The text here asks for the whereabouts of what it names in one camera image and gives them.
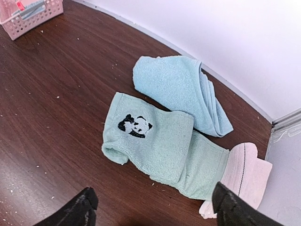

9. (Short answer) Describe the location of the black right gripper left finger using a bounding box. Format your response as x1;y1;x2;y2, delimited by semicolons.
40;187;98;226

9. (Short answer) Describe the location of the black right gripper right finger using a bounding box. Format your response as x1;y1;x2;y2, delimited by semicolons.
212;182;282;226

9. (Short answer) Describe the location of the blue polka dot striped towel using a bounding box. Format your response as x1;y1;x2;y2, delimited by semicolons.
12;0;46;20

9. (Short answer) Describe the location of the pink cloth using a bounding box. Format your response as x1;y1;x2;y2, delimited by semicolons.
198;142;272;219

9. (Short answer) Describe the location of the pale green terry towel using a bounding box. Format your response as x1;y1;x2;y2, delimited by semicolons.
102;92;229;200

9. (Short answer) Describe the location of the light blue terry towel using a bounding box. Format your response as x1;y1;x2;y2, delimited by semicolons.
133;56;233;137

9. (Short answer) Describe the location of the pink perforated plastic basket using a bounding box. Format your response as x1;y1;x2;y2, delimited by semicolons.
0;0;63;40

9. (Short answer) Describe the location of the right aluminium frame post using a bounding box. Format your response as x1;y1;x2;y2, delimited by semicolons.
271;109;301;133

